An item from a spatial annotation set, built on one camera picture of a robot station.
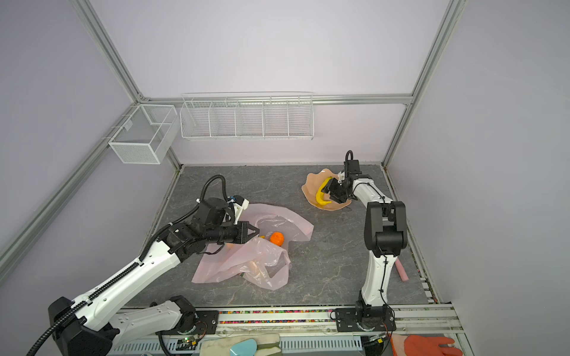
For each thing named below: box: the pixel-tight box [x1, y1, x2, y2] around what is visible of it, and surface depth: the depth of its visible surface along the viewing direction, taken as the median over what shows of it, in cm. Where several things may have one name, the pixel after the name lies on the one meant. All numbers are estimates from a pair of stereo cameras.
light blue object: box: [230, 338, 258, 356], surface depth 69 cm
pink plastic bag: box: [192, 203, 315, 290], surface depth 76 cm
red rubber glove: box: [403, 335, 464, 356], surface depth 69 cm
